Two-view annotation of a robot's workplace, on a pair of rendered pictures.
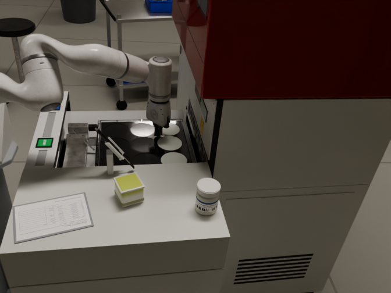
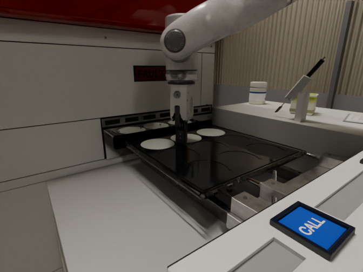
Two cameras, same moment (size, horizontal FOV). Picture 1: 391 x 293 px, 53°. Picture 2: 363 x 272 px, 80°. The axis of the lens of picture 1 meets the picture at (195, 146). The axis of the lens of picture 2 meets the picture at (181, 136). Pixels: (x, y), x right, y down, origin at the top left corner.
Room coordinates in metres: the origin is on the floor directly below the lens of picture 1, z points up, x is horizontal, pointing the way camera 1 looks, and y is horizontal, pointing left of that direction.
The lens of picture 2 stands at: (1.58, 0.72, 1.11)
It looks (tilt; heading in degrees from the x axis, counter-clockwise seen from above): 17 degrees down; 247
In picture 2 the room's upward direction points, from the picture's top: straight up
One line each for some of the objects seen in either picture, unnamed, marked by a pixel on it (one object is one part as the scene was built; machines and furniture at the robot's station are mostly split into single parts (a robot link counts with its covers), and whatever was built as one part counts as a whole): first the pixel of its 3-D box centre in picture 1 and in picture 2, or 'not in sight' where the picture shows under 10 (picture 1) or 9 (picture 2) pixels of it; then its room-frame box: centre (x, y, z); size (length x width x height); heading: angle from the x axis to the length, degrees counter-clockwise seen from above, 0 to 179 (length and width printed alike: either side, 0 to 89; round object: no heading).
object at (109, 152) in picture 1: (114, 156); (297, 97); (1.01, 0.26, 1.03); 0.06 x 0.04 x 0.13; 103
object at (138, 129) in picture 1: (144, 145); (208, 147); (1.28, 0.21, 0.90); 0.34 x 0.34 x 0.01; 13
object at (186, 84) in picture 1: (194, 94); (113, 101); (1.51, 0.03, 1.02); 0.81 x 0.03 x 0.40; 13
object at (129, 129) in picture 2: (194, 142); (166, 132); (1.34, 0.00, 0.89); 0.44 x 0.02 x 0.10; 13
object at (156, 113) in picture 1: (159, 109); (181, 99); (1.34, 0.16, 1.03); 0.10 x 0.07 x 0.11; 54
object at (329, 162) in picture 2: not in sight; (340, 163); (1.04, 0.42, 0.89); 0.08 x 0.03 x 0.03; 103
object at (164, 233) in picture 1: (120, 217); (308, 134); (0.88, 0.22, 0.89); 0.62 x 0.35 x 0.14; 103
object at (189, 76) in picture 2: (159, 94); (181, 76); (1.34, 0.16, 1.09); 0.09 x 0.08 x 0.03; 54
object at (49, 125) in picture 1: (51, 139); (347, 231); (1.26, 0.58, 0.89); 0.55 x 0.09 x 0.14; 13
